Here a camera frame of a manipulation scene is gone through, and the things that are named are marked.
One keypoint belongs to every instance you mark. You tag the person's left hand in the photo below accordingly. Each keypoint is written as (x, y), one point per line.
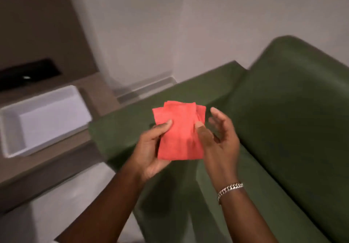
(147, 152)

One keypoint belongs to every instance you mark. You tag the person's right hand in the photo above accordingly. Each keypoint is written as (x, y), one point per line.
(222, 152)

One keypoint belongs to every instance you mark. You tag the person's right thumb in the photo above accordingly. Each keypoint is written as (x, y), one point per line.
(204, 134)

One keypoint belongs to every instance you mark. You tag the person's left thumb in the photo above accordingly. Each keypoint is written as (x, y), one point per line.
(160, 129)

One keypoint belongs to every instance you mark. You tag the red cloth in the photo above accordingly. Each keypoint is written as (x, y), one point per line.
(180, 133)

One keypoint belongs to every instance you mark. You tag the person's left forearm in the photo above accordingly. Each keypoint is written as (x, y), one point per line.
(109, 210)

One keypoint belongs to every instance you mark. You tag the person's right forearm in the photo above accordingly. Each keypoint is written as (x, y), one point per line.
(245, 218)

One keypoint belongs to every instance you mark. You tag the green sofa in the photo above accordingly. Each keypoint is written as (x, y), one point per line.
(259, 141)

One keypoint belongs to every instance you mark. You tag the beige side table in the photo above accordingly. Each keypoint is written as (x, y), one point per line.
(54, 147)

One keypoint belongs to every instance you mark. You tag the white plastic bin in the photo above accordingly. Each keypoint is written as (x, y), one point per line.
(43, 120)

